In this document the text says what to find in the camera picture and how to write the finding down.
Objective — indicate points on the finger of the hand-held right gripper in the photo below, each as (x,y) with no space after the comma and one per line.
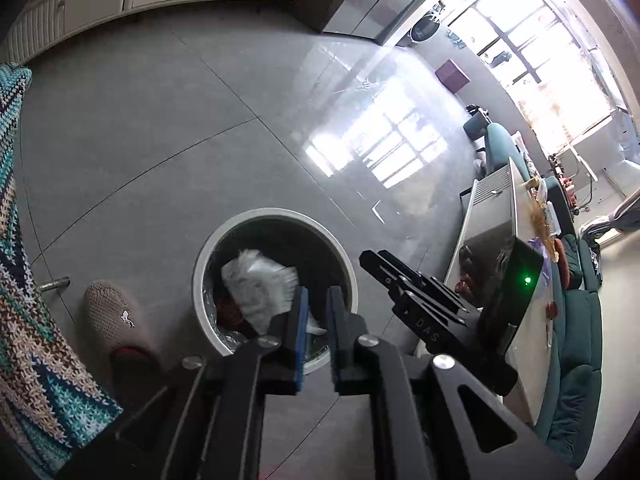
(400,272)
(435,327)

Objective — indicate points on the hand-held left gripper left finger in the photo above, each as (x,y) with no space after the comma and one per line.
(301,340)

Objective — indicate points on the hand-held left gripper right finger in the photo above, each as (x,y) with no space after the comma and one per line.
(334,340)

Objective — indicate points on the white round trash bin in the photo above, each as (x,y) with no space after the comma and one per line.
(200,280)

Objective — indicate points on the purple plastic bag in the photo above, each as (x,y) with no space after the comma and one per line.
(547,260)

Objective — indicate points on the rust red cushion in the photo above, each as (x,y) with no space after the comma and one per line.
(569,262)

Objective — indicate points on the white crumpled paper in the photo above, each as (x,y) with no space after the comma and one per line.
(255,285)

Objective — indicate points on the white coffee table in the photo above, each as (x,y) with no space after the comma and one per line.
(537,350)

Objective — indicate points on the dark red crumpled wrapper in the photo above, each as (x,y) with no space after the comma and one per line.
(230,312)

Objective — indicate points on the golden brown decoration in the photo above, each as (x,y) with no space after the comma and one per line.
(540,215)

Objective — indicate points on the teal sofa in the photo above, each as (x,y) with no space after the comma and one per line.
(575,385)

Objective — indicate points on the blue waste bucket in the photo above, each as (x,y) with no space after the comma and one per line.
(475,127)

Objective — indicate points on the beige knitted slipper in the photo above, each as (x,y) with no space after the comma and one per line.
(107,310)

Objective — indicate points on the purple cube stool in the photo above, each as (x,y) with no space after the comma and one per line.
(452,76)

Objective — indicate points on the large grid window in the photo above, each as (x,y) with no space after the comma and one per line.
(540,60)

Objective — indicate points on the round door washing machine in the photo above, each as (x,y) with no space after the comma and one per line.
(425,27)

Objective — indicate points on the chrome metal furniture leg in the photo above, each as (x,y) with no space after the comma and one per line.
(54,284)

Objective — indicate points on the teal zigzag knitted blanket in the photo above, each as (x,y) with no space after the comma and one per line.
(35,360)

